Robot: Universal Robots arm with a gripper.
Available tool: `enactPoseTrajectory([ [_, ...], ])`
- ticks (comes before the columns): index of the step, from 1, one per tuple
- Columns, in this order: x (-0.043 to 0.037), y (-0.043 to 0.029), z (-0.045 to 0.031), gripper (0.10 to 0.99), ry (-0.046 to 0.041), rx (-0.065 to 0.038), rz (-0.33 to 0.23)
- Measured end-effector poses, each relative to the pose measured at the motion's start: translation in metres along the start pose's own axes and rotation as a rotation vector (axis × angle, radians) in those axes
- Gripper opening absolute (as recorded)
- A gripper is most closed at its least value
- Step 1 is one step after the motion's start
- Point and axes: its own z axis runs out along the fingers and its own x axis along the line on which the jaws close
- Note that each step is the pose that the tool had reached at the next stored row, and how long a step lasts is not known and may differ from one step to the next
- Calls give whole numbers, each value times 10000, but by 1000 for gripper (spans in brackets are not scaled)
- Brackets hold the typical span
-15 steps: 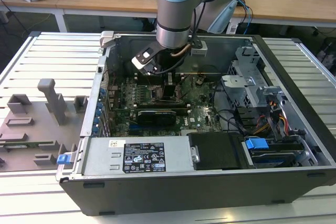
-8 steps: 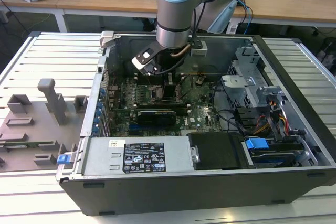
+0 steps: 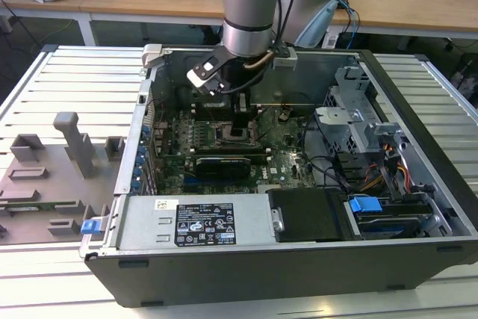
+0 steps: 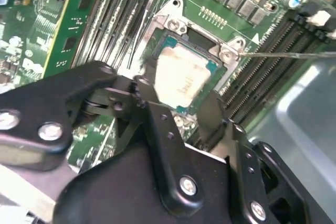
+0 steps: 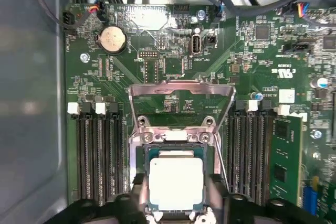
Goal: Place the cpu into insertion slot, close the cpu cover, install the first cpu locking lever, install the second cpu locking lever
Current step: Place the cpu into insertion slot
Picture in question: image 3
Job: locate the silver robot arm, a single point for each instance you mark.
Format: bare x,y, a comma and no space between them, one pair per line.
248,16

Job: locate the RAM slot with white clips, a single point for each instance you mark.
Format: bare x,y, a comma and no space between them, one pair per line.
209,151
214,105
214,111

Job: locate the CPU socket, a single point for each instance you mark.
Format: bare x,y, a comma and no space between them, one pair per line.
223,139

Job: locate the blue expansion slot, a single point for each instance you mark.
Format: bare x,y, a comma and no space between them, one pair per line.
196,183

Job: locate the round coin cell battery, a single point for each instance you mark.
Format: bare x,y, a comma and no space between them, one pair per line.
285,114

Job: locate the black graphics card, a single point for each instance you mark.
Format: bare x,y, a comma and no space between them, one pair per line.
224,167

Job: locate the green motherboard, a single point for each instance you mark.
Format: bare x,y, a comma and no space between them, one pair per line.
276,169

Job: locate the grey metal drive cage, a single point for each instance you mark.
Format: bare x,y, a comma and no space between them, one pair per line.
336,117

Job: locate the blue card retainer clip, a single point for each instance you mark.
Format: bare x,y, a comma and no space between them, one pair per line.
137,176
141,154
134,186
139,164
145,131

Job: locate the small white box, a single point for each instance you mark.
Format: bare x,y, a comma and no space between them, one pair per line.
330,39

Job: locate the black plastic shroud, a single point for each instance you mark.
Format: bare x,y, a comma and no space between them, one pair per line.
310,214

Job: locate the grey power supply unit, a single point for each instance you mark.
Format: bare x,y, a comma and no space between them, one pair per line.
142,222

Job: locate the hard disk in blue carrier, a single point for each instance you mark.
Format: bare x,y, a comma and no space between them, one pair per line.
364,204

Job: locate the black open PC case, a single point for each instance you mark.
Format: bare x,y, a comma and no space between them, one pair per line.
261,278

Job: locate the blue case latch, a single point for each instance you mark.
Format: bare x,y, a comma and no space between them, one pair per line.
89,227

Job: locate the grey parts rack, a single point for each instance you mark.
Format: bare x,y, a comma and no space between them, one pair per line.
48,184

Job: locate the green RAM stick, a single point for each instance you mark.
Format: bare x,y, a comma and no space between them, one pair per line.
33,207

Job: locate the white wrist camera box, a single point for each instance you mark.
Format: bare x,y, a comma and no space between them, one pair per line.
194,78

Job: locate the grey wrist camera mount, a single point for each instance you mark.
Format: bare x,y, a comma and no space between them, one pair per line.
285,63

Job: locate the silver case corner bracket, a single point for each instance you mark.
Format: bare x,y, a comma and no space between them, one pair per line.
152,54

